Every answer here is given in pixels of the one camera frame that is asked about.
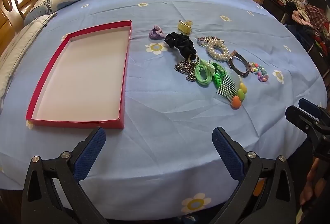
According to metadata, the hair comb with coloured hearts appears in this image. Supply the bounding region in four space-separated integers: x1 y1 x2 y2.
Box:
216 74 248 110

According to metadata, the pastel crystal bead bracelet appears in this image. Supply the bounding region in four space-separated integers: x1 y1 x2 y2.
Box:
197 36 224 46

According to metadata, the pearl bracelet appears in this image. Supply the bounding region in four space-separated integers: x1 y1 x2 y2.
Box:
205 39 230 62

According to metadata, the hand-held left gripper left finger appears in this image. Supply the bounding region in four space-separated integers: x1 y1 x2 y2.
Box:
21 127 111 224

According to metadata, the person's right hand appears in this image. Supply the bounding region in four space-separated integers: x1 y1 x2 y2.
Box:
300 157 321 206

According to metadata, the silver chain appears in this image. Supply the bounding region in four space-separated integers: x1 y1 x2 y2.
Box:
175 59 197 83

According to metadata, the black scrunchie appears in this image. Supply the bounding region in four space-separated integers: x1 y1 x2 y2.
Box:
164 32 197 59

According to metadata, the shallow red cardboard box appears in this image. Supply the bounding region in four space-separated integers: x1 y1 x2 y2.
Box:
25 20 133 129

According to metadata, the blue flowered bed sheet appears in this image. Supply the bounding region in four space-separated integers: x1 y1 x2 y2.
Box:
0 0 328 220

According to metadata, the yellow hair claw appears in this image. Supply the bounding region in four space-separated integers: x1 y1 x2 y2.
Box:
177 20 193 35

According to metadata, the purple hair tie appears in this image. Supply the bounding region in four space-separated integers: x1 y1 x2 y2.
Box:
149 24 167 40

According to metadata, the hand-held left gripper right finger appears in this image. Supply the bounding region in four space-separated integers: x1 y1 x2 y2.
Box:
209 127 301 224

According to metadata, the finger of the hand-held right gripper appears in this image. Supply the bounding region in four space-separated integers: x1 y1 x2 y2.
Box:
298 98 330 122
285 105 326 137

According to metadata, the pile of clothes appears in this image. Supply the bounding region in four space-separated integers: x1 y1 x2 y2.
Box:
291 4 330 58

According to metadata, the green chain hair clip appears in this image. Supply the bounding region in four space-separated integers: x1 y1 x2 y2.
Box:
211 65 228 87

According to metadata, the light green hair tie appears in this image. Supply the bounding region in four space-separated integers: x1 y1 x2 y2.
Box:
194 59 216 87

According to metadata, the rose gold wrist watch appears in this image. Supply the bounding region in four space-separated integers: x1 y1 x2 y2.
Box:
227 50 250 78

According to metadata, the colourful candy bead bracelet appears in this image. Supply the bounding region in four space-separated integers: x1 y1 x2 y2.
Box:
249 61 269 83

